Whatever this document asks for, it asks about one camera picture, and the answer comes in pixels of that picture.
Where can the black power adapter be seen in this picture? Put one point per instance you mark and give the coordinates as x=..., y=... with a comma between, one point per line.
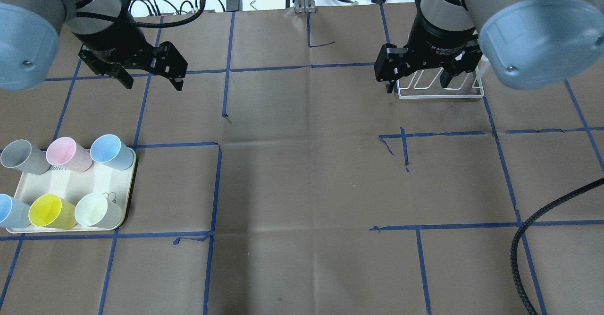
x=233, y=5

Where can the light blue plastic cup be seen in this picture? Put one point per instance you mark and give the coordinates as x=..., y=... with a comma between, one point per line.
x=110, y=151

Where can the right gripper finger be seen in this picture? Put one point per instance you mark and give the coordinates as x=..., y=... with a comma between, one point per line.
x=446, y=77
x=390, y=86

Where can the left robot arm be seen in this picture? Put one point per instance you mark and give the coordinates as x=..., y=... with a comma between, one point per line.
x=112, y=42

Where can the cream plastic tray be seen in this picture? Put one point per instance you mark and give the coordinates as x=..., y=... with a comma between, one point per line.
x=72, y=186

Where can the pale green white cup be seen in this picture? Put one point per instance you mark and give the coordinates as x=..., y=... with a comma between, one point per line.
x=98, y=210

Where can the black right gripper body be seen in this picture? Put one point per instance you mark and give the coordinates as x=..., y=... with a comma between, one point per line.
x=440, y=36

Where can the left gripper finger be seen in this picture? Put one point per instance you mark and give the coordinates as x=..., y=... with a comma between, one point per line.
x=123, y=77
x=177, y=83

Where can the pink plastic cup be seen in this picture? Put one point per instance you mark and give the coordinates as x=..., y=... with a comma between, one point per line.
x=66, y=153

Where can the white wire cup rack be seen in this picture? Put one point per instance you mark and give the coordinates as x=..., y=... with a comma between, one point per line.
x=425, y=84

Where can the grey plastic cup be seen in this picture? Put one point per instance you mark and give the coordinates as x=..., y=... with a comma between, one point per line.
x=21, y=155

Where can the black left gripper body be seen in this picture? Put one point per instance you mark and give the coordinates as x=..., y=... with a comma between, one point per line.
x=114, y=39

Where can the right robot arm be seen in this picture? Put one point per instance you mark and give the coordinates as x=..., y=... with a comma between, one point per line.
x=529, y=43

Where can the yellow plastic cup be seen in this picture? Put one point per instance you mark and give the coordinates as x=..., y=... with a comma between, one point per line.
x=52, y=211

